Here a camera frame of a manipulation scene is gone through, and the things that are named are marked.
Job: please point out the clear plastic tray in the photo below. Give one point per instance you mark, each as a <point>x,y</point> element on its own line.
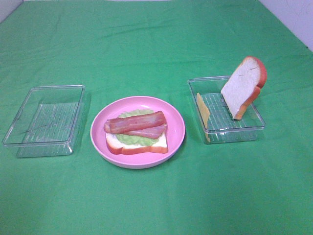
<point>222,127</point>
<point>47,123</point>

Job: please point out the pink round plate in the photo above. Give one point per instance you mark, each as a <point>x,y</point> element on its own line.
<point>175,133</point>

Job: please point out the clear right plastic tray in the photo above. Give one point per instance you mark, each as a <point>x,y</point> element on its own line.
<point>222,127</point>

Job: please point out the clear left plastic tray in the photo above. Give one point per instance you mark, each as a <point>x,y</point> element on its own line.
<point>47,123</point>

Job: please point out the green lettuce leaf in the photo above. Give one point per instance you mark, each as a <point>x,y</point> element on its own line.
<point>132,139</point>

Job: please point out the long bacon strip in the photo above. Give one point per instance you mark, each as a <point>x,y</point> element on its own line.
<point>125,124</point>

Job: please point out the toast bread slice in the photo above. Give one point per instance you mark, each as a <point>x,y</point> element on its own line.
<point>244,86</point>
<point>117,147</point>

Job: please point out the short bacon strip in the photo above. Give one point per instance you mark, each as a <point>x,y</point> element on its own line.
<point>151,132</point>

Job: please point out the yellow cheese slice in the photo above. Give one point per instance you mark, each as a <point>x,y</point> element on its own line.
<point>205,114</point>

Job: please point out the green tablecloth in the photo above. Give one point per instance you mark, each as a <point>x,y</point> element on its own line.
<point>120,49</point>

